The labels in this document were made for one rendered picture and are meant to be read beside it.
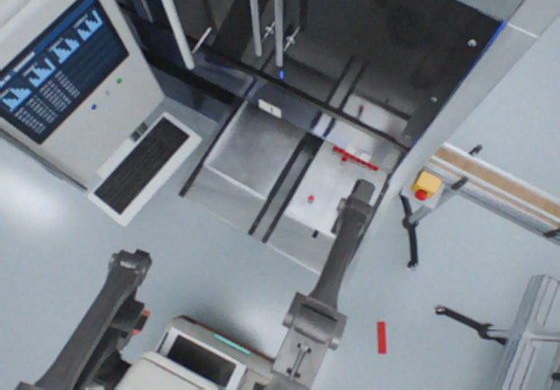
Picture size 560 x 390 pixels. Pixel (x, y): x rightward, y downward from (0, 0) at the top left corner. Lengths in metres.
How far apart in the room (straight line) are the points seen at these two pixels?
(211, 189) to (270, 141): 0.28
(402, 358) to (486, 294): 0.57
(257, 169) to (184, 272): 1.02
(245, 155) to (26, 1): 0.83
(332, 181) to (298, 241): 0.25
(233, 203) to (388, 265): 1.16
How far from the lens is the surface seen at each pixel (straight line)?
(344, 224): 1.04
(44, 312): 2.72
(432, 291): 2.55
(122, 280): 1.07
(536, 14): 0.84
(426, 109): 1.14
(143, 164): 1.77
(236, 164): 1.64
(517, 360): 2.10
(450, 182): 1.69
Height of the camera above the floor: 2.42
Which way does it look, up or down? 73 degrees down
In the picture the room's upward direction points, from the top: 1 degrees clockwise
